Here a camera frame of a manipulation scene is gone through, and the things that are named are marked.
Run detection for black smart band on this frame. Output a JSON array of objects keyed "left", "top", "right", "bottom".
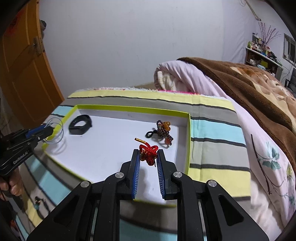
[{"left": 69, "top": 114, "right": 93, "bottom": 135}]

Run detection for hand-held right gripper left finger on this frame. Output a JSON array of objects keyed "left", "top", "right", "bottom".
[{"left": 26, "top": 149, "right": 141, "bottom": 241}]

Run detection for window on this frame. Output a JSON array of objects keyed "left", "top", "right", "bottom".
[{"left": 282, "top": 33, "right": 296, "bottom": 65}]

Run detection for striped bed sheet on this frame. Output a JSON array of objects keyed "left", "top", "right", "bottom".
[{"left": 14, "top": 89, "right": 252, "bottom": 241}]

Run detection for row of bottles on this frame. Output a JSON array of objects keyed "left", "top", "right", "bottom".
[{"left": 247, "top": 32, "right": 278, "bottom": 56}]

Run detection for brown plush blanket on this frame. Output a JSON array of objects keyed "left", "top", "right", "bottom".
[{"left": 177, "top": 57, "right": 296, "bottom": 160}]

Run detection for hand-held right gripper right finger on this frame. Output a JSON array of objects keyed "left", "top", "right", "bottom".
[{"left": 156, "top": 149, "right": 270, "bottom": 241}]

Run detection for red paper door decoration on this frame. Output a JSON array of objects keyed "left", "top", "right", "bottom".
[{"left": 6, "top": 14, "right": 25, "bottom": 35}]

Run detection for teal bead cord necklace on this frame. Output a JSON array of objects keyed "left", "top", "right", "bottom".
[{"left": 33, "top": 196, "right": 50, "bottom": 214}]

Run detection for red knotted cord bracelet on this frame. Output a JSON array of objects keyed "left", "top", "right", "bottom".
[{"left": 134, "top": 137, "right": 159, "bottom": 166}]

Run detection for black chair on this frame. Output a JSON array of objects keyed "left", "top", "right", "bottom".
[{"left": 285, "top": 68, "right": 296, "bottom": 91}]

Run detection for pink floral quilt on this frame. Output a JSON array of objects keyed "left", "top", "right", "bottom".
[{"left": 154, "top": 60, "right": 296, "bottom": 232}]

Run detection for dark beaded bracelet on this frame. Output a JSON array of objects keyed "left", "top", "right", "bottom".
[{"left": 155, "top": 120, "right": 174, "bottom": 146}]

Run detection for person's left hand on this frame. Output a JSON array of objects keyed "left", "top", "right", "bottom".
[{"left": 0, "top": 176, "right": 24, "bottom": 197}]

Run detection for purple dried branches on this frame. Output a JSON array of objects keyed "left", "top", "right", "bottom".
[{"left": 258, "top": 21, "right": 281, "bottom": 47}]

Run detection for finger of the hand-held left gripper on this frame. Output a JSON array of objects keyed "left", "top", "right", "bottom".
[
  {"left": 6, "top": 124, "right": 48, "bottom": 143},
  {"left": 27, "top": 127, "right": 54, "bottom": 149}
]

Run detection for green cardboard box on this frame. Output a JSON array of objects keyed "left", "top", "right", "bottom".
[{"left": 42, "top": 104, "right": 192, "bottom": 207}]

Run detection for metal door lock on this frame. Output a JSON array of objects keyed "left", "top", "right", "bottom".
[{"left": 30, "top": 37, "right": 45, "bottom": 56}]

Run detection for wooden wall stick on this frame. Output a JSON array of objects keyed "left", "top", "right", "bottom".
[{"left": 245, "top": 0, "right": 262, "bottom": 22}]

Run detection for black hair tie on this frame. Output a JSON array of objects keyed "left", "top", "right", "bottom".
[{"left": 146, "top": 128, "right": 160, "bottom": 139}]

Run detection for clear wire bracelet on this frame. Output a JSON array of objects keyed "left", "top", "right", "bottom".
[{"left": 44, "top": 117, "right": 64, "bottom": 144}]

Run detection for grey storage shelf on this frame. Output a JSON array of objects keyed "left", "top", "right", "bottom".
[{"left": 245, "top": 46, "right": 284, "bottom": 80}]

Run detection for wooden door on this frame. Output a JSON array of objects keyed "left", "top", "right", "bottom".
[{"left": 0, "top": 0, "right": 65, "bottom": 130}]

